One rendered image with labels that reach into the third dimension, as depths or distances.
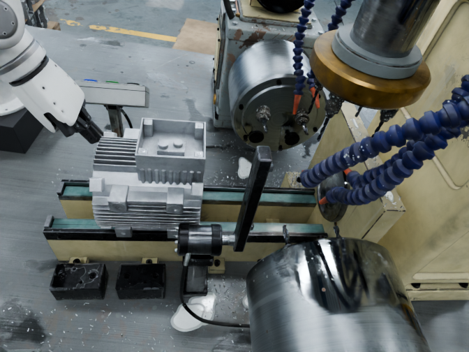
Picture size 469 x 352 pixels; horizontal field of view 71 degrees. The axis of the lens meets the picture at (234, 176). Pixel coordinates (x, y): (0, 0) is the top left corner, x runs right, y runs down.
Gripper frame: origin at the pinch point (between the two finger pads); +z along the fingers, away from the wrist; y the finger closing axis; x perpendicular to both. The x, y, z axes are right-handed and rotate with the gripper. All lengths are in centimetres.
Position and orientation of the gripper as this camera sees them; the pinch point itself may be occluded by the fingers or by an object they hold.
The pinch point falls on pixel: (91, 133)
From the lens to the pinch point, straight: 71.9
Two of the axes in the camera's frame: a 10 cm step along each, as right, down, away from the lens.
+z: 3.7, 5.9, 7.2
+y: 0.6, 7.5, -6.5
